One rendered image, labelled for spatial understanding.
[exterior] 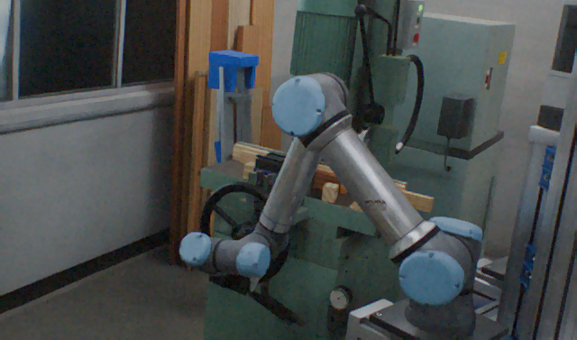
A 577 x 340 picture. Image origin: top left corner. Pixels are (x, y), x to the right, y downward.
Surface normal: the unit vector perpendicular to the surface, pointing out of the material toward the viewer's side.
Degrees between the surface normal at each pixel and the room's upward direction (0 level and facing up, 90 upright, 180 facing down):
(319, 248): 90
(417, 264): 95
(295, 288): 90
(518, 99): 90
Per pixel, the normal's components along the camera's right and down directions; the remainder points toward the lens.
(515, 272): -0.68, 0.09
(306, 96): -0.49, 0.06
